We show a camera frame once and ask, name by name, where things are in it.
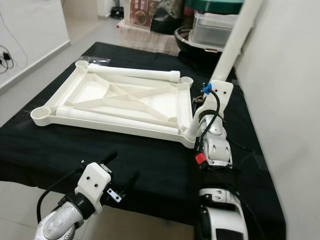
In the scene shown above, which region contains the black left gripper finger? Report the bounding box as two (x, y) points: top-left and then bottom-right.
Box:
(89, 151), (117, 168)
(122, 170), (140, 196)

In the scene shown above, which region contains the white plastic table leg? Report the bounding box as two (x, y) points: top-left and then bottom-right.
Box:
(55, 106), (181, 136)
(182, 0), (265, 141)
(86, 62), (182, 84)

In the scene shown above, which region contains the white plastic children table top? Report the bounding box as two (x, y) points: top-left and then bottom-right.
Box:
(30, 60), (201, 149)

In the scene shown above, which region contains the clear tape piece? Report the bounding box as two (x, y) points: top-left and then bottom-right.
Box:
(254, 154), (270, 170)
(87, 56), (112, 64)

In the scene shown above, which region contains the beige cloth covered bench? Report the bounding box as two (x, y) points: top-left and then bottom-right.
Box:
(117, 20), (183, 56)

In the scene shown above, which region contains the black round floor device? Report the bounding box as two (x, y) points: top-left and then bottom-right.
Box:
(109, 5), (127, 20)

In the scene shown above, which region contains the red printed box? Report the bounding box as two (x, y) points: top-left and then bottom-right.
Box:
(129, 0), (153, 28)

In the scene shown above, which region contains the black bag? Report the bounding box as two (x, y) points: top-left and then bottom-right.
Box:
(150, 0), (186, 36)

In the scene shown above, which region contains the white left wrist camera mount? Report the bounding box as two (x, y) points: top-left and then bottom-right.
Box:
(75, 161), (112, 207)

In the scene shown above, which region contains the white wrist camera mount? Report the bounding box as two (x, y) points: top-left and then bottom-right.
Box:
(75, 161), (112, 207)
(192, 80), (235, 128)

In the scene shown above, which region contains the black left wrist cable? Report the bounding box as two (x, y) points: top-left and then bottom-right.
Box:
(36, 162), (88, 223)

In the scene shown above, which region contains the black wall cable with adapter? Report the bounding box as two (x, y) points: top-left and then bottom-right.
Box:
(0, 27), (26, 68)

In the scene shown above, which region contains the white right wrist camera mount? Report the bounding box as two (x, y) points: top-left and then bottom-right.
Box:
(192, 80), (235, 128)

